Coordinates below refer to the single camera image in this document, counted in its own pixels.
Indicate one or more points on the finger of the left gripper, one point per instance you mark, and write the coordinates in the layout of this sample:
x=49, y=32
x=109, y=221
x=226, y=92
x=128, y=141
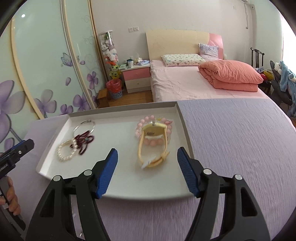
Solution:
x=27, y=147
x=14, y=152

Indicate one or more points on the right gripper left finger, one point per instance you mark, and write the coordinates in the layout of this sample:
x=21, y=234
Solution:
x=53, y=219

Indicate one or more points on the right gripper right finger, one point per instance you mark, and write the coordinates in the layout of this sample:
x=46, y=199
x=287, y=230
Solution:
x=242, y=216

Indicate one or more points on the thin silver hoop bangle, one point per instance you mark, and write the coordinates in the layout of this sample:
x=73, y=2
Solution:
x=85, y=126

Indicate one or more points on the yellow wrist watch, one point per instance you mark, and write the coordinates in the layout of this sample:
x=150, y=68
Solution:
x=153, y=133

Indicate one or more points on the person left hand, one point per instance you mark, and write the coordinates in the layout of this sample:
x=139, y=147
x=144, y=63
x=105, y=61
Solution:
x=14, y=206

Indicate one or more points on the purple table cloth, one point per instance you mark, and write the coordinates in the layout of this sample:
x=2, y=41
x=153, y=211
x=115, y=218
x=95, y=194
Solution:
x=250, y=137

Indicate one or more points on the sliding floral wardrobe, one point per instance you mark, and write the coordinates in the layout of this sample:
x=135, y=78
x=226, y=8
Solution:
x=49, y=63

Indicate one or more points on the small wooden stool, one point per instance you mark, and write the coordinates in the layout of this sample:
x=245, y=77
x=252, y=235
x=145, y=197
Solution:
x=103, y=98

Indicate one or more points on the red lined waste bin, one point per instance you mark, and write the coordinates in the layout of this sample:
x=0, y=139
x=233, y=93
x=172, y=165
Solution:
x=114, y=87

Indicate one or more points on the plush toy display tube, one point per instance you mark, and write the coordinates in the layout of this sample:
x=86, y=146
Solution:
x=109, y=54

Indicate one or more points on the folded coral duvet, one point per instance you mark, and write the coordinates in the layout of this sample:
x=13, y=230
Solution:
x=231, y=75

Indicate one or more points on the grey office chair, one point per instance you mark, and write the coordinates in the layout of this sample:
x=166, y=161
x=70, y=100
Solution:
x=277, y=95

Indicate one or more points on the pink white nightstand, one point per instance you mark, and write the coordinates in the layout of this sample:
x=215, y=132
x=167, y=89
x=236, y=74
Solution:
x=137, y=78

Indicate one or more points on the bed with pink sheet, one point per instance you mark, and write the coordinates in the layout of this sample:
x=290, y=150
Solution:
x=185, y=82

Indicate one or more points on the white mug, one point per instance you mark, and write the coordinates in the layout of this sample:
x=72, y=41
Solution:
x=130, y=63

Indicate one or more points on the dark wooden chair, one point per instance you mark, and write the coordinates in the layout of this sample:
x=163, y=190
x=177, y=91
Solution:
x=257, y=58

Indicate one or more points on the small purple pillow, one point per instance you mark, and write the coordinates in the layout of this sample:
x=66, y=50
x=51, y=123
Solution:
x=208, y=52

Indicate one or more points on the floral white pillow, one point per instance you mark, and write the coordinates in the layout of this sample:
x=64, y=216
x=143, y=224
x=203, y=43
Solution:
x=172, y=60

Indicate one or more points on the wall power socket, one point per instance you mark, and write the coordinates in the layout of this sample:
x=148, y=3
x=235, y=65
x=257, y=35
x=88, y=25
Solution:
x=133, y=29

